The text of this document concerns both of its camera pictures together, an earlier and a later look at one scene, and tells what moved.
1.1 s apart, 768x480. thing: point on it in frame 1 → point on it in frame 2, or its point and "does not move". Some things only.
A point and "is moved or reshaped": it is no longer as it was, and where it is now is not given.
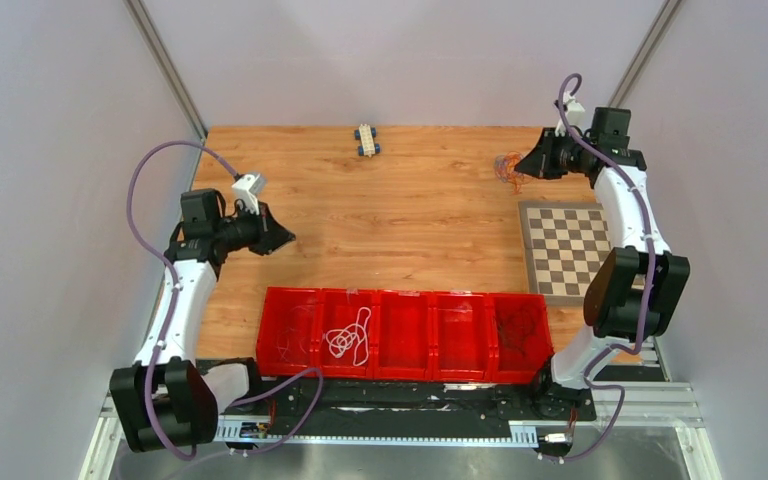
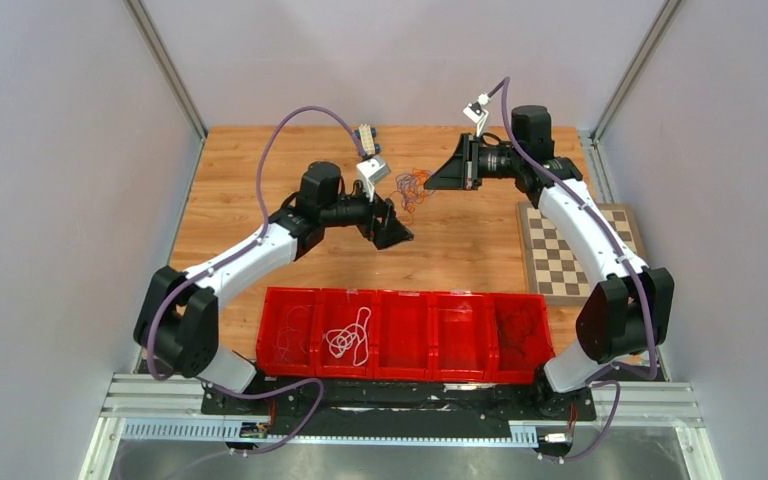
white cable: x=341 y=339 does not move
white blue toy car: x=366 y=134 does not move
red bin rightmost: x=519 y=337 does not move
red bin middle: x=403 y=335 does not move
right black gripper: x=538 y=162 → x=461 y=171
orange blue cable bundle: x=504 y=169 is moved or reshaped
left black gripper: x=271 y=235 → x=390 y=231
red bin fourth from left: x=462 y=336 does not move
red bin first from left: x=287 y=340 does not move
